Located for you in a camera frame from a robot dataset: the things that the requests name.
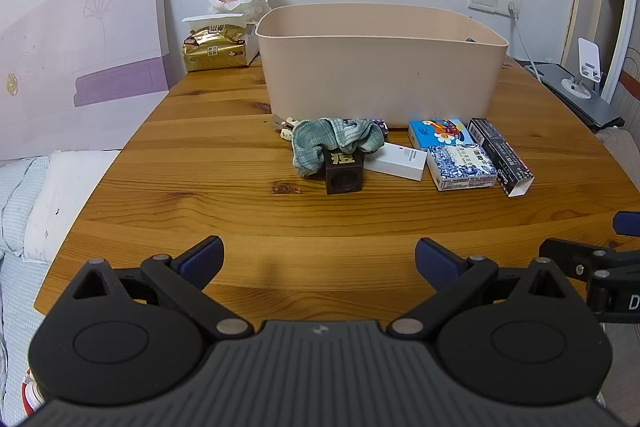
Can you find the grey cloth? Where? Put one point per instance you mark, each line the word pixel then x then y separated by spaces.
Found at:
pixel 622 152

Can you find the dark wooden cube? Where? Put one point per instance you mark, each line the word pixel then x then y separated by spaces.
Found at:
pixel 344 174

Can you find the long black box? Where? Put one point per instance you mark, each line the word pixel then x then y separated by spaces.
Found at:
pixel 500 154

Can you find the white purple bed headboard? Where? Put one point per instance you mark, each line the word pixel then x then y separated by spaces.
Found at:
pixel 75 57

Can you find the small shiny blue packet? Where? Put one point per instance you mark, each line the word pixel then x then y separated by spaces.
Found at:
pixel 379 126

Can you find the grey laptop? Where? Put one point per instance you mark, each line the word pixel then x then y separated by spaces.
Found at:
pixel 585 107

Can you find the white phone stand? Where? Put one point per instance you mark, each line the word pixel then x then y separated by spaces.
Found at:
pixel 587 57

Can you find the white rectangular box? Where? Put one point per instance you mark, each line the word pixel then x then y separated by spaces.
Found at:
pixel 397 161

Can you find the colourful cartoon box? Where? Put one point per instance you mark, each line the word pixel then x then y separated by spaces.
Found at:
pixel 440 133

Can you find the light blue checked blanket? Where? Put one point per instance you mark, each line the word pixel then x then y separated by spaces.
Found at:
pixel 15 207

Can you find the beige plastic storage bin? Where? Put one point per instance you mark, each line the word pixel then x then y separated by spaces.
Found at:
pixel 380 77

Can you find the green checked cloth scrunchie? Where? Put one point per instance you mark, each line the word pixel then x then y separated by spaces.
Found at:
pixel 320 137

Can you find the blue white patterned box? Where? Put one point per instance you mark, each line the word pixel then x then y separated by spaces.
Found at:
pixel 462 167

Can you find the red white container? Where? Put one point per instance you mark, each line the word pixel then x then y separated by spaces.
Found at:
pixel 31 394

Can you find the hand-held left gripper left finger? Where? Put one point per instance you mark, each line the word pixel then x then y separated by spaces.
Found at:
pixel 202 257

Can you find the white pillow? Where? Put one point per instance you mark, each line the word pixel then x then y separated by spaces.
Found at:
pixel 70 197

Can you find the gold foil packet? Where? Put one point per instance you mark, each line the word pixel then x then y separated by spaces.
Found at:
pixel 212 49

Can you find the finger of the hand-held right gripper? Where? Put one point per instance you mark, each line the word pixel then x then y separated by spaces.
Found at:
pixel 627 224
pixel 570 254

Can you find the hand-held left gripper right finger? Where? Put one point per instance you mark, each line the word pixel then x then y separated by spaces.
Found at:
pixel 435 259

